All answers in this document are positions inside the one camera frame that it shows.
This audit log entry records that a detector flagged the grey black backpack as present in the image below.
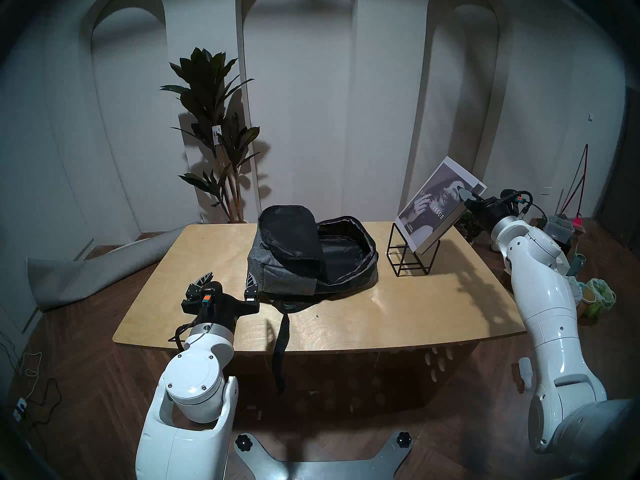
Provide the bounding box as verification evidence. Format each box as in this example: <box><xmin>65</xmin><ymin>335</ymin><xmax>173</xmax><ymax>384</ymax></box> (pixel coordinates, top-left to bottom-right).
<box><xmin>247</xmin><ymin>205</ymin><xmax>379</xmax><ymax>395</ymax></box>

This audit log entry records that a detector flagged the clear plastic storage box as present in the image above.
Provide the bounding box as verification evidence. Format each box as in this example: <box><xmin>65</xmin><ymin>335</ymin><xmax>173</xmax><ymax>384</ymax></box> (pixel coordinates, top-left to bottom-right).
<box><xmin>542</xmin><ymin>215</ymin><xmax>575</xmax><ymax>244</ymax></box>

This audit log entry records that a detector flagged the black white portrait book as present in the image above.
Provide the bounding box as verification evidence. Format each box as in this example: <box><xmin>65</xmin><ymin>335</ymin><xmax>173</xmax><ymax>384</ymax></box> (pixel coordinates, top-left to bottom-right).
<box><xmin>395</xmin><ymin>156</ymin><xmax>488</xmax><ymax>256</ymax></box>

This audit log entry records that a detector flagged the black wire book stand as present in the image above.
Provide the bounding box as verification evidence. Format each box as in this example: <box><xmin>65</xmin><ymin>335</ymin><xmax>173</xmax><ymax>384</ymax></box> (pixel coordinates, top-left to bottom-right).
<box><xmin>387</xmin><ymin>223</ymin><xmax>442</xmax><ymax>277</ymax></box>

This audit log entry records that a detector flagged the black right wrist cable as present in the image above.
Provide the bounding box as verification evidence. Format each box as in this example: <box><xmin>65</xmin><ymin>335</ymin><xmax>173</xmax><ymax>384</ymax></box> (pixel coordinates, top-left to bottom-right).
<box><xmin>500</xmin><ymin>190</ymin><xmax>548</xmax><ymax>226</ymax></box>

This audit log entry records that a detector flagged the red pole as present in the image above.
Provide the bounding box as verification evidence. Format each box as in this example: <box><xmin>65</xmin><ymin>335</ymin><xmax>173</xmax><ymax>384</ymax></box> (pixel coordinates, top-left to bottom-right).
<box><xmin>560</xmin><ymin>144</ymin><xmax>589</xmax><ymax>217</ymax></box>

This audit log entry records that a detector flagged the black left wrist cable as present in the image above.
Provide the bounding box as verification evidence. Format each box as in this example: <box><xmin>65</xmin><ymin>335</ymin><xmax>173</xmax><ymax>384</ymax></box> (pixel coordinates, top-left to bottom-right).
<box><xmin>169</xmin><ymin>304</ymin><xmax>207</xmax><ymax>345</ymax></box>

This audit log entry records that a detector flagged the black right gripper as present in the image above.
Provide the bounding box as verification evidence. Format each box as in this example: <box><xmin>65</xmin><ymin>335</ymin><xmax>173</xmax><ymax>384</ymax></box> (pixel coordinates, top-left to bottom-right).
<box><xmin>457</xmin><ymin>185</ymin><xmax>532</xmax><ymax>230</ymax></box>

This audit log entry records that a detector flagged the black floor cable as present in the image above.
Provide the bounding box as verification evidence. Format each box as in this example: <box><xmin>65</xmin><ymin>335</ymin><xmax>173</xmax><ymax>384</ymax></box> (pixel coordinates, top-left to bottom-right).
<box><xmin>27</xmin><ymin>378</ymin><xmax>62</xmax><ymax>427</ymax></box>

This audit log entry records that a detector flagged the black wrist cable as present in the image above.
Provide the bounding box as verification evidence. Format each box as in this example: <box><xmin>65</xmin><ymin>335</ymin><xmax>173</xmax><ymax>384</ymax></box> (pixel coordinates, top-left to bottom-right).
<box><xmin>169</xmin><ymin>304</ymin><xmax>207</xmax><ymax>345</ymax></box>
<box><xmin>500</xmin><ymin>190</ymin><xmax>548</xmax><ymax>226</ymax></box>

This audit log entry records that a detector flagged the tall dark leafy plant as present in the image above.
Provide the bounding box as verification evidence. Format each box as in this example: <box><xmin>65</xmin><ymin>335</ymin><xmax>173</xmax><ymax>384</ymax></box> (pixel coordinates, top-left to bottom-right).
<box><xmin>160</xmin><ymin>47</ymin><xmax>263</xmax><ymax>224</ymax></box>

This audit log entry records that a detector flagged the small bushy potted plant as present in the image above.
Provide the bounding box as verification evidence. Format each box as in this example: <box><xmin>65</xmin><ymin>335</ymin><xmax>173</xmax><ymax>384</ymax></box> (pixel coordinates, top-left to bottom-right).
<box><xmin>459</xmin><ymin>213</ymin><xmax>483</xmax><ymax>244</ymax></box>

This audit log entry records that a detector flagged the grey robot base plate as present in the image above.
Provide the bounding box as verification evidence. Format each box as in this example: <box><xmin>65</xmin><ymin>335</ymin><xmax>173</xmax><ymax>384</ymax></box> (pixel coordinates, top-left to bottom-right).
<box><xmin>234</xmin><ymin>431</ymin><xmax>415</xmax><ymax>480</ymax></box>

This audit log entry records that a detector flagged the rolled grey mat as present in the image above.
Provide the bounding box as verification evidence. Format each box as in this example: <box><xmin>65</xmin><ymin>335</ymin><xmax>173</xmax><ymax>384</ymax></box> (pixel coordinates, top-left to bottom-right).
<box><xmin>26</xmin><ymin>226</ymin><xmax>188</xmax><ymax>312</ymax></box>

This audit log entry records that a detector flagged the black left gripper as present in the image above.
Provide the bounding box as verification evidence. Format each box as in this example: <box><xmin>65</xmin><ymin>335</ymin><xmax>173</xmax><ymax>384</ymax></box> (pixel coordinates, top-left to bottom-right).
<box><xmin>181</xmin><ymin>272</ymin><xmax>260</xmax><ymax>330</ymax></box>

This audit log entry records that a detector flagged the white floor cable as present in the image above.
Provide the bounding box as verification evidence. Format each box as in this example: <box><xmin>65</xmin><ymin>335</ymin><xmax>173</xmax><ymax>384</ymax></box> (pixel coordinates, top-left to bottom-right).
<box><xmin>17</xmin><ymin>353</ymin><xmax>43</xmax><ymax>400</ymax></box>

